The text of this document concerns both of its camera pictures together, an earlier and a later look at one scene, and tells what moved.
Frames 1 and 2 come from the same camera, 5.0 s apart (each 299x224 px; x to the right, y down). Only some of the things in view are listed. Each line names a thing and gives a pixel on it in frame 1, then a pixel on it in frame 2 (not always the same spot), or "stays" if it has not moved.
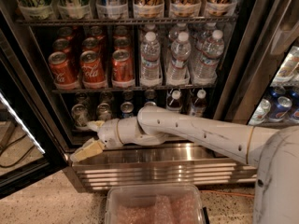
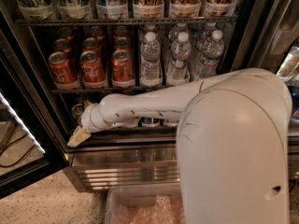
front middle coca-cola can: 92,70 stays
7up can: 79,114 stays
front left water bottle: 150,67 stays
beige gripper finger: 91,148 → 78,136
